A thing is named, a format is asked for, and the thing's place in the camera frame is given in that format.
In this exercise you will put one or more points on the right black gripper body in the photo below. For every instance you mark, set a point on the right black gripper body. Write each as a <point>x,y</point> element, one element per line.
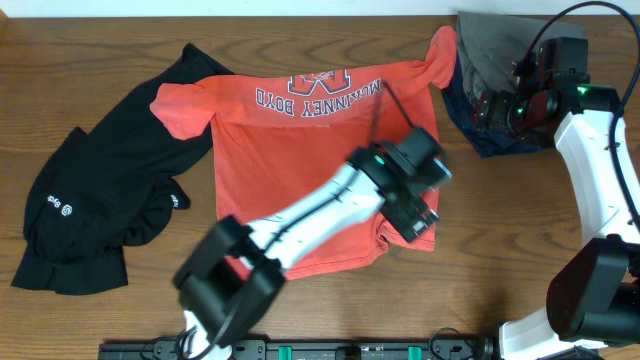
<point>515,117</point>

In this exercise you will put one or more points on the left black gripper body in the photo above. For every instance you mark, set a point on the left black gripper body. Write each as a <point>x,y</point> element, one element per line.
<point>415,216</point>

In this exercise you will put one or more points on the red orange printed t-shirt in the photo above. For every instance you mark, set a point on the red orange printed t-shirt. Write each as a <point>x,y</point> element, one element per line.
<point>275,140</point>

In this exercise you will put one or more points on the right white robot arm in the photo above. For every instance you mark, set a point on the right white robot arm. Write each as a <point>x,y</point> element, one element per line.
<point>589,305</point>

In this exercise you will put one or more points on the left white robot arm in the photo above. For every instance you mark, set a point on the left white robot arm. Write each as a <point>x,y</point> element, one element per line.
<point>236,272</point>

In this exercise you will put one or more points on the navy blue folded garment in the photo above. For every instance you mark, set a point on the navy blue folded garment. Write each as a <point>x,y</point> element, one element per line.
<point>486,143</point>

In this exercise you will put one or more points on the grey folded t-shirt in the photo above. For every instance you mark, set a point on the grey folded t-shirt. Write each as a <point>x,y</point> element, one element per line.
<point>488,45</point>

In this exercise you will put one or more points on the black garment with white logo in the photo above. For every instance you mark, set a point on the black garment with white logo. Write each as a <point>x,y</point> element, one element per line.
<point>108,189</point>

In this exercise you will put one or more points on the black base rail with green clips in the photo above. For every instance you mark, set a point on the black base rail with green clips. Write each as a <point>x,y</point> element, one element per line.
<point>447,347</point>

